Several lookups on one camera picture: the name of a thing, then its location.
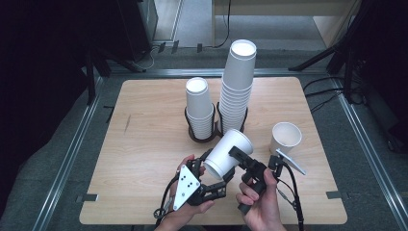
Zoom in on tall stack of white cups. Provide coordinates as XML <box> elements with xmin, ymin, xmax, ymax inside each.
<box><xmin>218</xmin><ymin>38</ymin><xmax>258</xmax><ymax>136</ymax></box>

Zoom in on black tripod stand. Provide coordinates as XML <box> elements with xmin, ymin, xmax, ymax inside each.
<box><xmin>288</xmin><ymin>0</ymin><xmax>369</xmax><ymax>105</ymax></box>

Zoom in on person's left hand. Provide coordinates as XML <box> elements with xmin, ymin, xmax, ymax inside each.
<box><xmin>153</xmin><ymin>154</ymin><xmax>217</xmax><ymax>231</ymax></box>

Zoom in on short stack of white cups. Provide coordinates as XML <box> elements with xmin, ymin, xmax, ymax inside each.
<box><xmin>185</xmin><ymin>77</ymin><xmax>216</xmax><ymax>141</ymax></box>

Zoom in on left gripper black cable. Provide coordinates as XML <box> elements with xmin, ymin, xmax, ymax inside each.
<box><xmin>152</xmin><ymin>174</ymin><xmax>180</xmax><ymax>229</ymax></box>

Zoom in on black cabinet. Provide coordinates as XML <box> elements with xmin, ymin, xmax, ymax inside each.
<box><xmin>115</xmin><ymin>0</ymin><xmax>159</xmax><ymax>63</ymax></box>

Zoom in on aluminium floor rail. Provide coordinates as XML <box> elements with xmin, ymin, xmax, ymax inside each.
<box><xmin>331</xmin><ymin>77</ymin><xmax>408</xmax><ymax>231</ymax></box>
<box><xmin>31</xmin><ymin>76</ymin><xmax>104</xmax><ymax>231</ymax></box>

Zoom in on black angled stand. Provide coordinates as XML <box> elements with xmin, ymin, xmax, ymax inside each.
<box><xmin>84</xmin><ymin>44</ymin><xmax>148</xmax><ymax>107</ymax></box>

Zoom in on white paper cup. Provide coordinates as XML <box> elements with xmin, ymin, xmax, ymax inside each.
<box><xmin>202</xmin><ymin>128</ymin><xmax>255</xmax><ymax>181</ymax></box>
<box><xmin>268</xmin><ymin>121</ymin><xmax>303</xmax><ymax>157</ymax></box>

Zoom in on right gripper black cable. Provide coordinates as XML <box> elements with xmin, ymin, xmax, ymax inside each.
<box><xmin>274</xmin><ymin>162</ymin><xmax>306</xmax><ymax>231</ymax></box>

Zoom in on black floor cables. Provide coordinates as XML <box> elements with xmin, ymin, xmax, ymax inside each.
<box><xmin>302</xmin><ymin>75</ymin><xmax>365</xmax><ymax>114</ymax></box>

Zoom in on hanging black cable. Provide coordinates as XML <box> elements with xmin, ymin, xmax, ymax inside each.
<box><xmin>213</xmin><ymin>0</ymin><xmax>233</xmax><ymax>50</ymax></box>

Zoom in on black wire double cup holder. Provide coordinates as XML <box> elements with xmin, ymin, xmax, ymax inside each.
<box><xmin>184</xmin><ymin>101</ymin><xmax>249</xmax><ymax>143</ymax></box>

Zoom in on person's right hand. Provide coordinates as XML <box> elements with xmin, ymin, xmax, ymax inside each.
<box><xmin>235</xmin><ymin>167</ymin><xmax>287</xmax><ymax>231</ymax></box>

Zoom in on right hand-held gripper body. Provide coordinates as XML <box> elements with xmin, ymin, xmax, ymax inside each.
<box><xmin>238</xmin><ymin>147</ymin><xmax>308</xmax><ymax>216</ymax></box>

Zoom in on light wooden furniture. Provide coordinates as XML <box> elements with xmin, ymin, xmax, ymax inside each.
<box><xmin>211</xmin><ymin>0</ymin><xmax>365</xmax><ymax>49</ymax></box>

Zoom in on white floor cable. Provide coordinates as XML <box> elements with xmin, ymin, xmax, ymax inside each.
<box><xmin>138</xmin><ymin>43</ymin><xmax>162</xmax><ymax>71</ymax></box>

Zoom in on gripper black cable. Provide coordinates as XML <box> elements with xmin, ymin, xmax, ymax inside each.
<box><xmin>152</xmin><ymin>174</ymin><xmax>180</xmax><ymax>229</ymax></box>
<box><xmin>274</xmin><ymin>162</ymin><xmax>306</xmax><ymax>231</ymax></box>

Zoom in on grey tape strip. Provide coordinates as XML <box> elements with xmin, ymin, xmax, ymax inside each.
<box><xmin>325</xmin><ymin>190</ymin><xmax>344</xmax><ymax>200</ymax></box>
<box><xmin>75</xmin><ymin>192</ymin><xmax>100</xmax><ymax>204</ymax></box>

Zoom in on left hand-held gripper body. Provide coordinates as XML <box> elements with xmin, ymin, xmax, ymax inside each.
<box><xmin>172</xmin><ymin>156</ymin><xmax>227</xmax><ymax>212</ymax></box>

